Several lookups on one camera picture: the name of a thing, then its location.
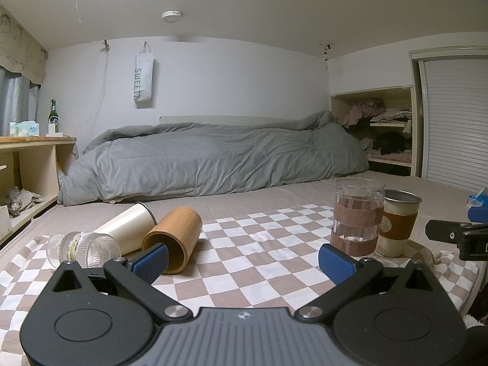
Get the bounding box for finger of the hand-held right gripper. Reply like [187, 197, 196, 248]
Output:
[425, 220, 472, 243]

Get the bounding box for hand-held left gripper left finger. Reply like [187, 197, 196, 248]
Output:
[51, 245, 193, 325]

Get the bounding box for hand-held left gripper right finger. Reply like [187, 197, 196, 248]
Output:
[295, 243, 436, 323]

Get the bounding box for bamboo cup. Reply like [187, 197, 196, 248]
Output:
[141, 206, 203, 275]

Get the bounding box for steel cup with brown sleeve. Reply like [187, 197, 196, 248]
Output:
[375, 189, 423, 258]

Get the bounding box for white metal cup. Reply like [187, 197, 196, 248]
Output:
[93, 202, 157, 256]

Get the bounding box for glass cup with woven sleeve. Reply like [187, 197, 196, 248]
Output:
[330, 178, 387, 258]

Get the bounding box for clear ribbed glass cup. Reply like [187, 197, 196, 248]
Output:
[46, 231, 122, 270]

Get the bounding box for blue packet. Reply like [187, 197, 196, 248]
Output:
[467, 187, 488, 224]

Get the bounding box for dark cloth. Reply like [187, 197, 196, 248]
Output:
[462, 269, 488, 329]

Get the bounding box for checkered cloth mat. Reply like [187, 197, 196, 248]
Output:
[0, 203, 480, 366]

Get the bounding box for beige bed sheet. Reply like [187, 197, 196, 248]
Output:
[0, 171, 488, 275]

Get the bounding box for cream wardrobe shelf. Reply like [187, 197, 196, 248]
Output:
[329, 83, 415, 178]

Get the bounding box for black clothes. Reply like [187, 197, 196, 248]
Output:
[371, 131, 413, 158]

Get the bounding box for white slatted sliding door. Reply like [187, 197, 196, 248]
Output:
[407, 47, 488, 196]

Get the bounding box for grey duvet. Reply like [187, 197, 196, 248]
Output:
[57, 110, 370, 206]

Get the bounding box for folded beige clothes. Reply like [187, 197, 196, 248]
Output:
[369, 109, 413, 124]

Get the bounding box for pink clothes pile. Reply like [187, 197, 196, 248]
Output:
[340, 98, 388, 129]

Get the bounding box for crumpled cloth clutter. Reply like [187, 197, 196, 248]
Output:
[0, 186, 45, 219]

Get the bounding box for wooden shelf unit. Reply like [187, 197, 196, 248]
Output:
[0, 135, 79, 245]

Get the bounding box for white headboard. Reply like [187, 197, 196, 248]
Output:
[159, 115, 309, 127]

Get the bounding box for green glass bottle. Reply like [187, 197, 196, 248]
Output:
[48, 99, 59, 136]

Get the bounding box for white hanging tote bag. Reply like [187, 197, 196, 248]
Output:
[134, 41, 155, 108]

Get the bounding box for tissue box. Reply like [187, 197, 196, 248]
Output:
[9, 121, 40, 137]

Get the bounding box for grey curtain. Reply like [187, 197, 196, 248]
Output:
[0, 65, 41, 138]

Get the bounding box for printed curtain valance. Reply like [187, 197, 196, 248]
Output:
[0, 4, 48, 85]

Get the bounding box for white hanging cord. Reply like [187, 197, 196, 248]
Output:
[71, 0, 110, 128]

